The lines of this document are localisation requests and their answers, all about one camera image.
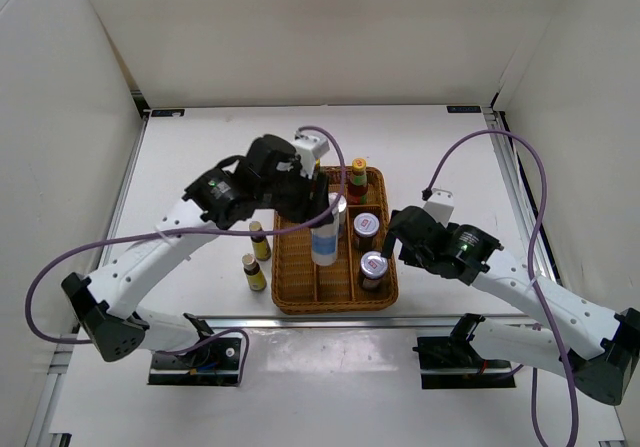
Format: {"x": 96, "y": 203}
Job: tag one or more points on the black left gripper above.
{"x": 316, "y": 211}

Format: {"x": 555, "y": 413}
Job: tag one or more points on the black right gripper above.
{"x": 389, "y": 244}

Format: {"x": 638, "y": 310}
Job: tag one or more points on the silver-lid salt shaker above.
{"x": 324, "y": 240}
{"x": 341, "y": 209}

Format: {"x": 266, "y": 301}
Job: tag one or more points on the white-lid spice jar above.
{"x": 373, "y": 269}
{"x": 365, "y": 227}

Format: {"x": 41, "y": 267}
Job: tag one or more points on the yellow-cap sauce bottle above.
{"x": 357, "y": 188}

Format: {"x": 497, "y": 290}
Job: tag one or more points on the yellow-label small bottle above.
{"x": 260, "y": 243}
{"x": 253, "y": 273}

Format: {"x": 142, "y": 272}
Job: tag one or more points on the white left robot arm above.
{"x": 106, "y": 302}

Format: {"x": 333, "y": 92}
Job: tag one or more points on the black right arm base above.
{"x": 446, "y": 366}

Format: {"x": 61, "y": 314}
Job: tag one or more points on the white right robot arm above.
{"x": 593, "y": 346}

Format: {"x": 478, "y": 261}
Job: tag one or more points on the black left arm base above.
{"x": 219, "y": 364}

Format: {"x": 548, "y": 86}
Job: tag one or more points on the brown wicker basket tray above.
{"x": 299, "y": 286}

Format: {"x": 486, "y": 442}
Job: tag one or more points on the right blue label sticker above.
{"x": 463, "y": 109}

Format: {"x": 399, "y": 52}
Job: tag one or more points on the blue label sticker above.
{"x": 463, "y": 109}
{"x": 167, "y": 113}

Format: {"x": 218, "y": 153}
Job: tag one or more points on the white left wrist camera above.
{"x": 310, "y": 148}

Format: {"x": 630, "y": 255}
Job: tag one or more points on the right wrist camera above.
{"x": 440, "y": 205}

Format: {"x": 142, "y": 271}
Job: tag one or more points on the aluminium table frame rail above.
{"x": 523, "y": 203}

